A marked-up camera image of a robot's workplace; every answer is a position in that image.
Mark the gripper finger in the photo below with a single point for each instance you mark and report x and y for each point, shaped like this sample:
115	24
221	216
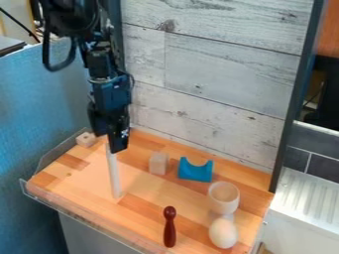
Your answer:
119	139

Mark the blue arch block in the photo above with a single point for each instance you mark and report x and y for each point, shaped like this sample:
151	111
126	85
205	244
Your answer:
195	172

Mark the wooden egg cup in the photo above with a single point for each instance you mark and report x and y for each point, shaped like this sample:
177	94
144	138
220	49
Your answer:
224	198

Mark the small wooden block with hole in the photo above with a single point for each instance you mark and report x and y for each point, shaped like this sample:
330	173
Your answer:
85	139

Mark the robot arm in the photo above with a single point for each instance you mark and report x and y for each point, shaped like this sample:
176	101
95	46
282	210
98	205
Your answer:
99	63

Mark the white cylindrical stick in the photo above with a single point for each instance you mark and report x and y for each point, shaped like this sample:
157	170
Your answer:
114	175

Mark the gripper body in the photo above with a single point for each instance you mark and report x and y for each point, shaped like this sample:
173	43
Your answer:
110	96

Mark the white wooden egg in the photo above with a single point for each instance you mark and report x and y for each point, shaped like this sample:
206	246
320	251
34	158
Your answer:
223	233

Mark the dark red wooden pin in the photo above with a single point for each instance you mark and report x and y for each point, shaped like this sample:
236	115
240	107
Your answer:
169	228

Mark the pale wooden cube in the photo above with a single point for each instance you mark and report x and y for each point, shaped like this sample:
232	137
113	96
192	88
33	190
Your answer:
158	163

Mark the toy sink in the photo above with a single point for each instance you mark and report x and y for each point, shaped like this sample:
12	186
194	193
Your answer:
304	205

